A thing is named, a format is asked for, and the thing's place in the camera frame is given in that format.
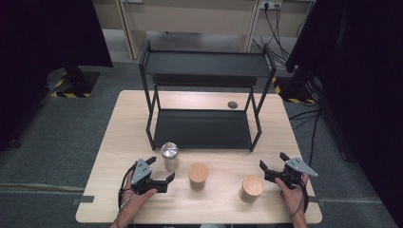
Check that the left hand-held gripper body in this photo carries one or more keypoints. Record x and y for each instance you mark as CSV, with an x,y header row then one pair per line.
x,y
141,172

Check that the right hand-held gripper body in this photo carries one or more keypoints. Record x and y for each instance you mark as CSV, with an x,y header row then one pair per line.
x,y
297,166

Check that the glass jar with silver lid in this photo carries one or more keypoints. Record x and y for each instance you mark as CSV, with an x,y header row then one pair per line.
x,y
171,161

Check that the glass jar with wooden lid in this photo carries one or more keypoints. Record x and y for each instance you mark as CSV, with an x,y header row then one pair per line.
x,y
198,172
252,186

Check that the black metal two-tier shelf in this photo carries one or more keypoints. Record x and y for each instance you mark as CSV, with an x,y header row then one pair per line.
x,y
202,128

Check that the person's left hand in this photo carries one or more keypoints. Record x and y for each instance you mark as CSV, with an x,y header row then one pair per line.
x,y
134,201

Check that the person's right hand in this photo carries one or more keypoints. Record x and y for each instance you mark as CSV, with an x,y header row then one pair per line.
x,y
294,199

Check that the grey floor tape strip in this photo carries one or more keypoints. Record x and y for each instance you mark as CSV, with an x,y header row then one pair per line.
x,y
318,201
84,199

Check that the black stand base striped tape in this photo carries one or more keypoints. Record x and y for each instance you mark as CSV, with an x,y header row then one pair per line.
x,y
79,82
297,90

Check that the grey round table grommet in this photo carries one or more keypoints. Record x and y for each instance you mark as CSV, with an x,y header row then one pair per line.
x,y
232,105

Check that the black curtain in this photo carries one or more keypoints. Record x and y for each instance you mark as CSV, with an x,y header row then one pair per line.
x,y
31,47
364,95

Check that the beige wooden cabinet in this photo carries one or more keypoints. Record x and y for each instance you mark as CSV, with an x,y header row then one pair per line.
x,y
190,17

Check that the white power strip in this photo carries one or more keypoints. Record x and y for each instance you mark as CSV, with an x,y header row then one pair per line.
x,y
272,4

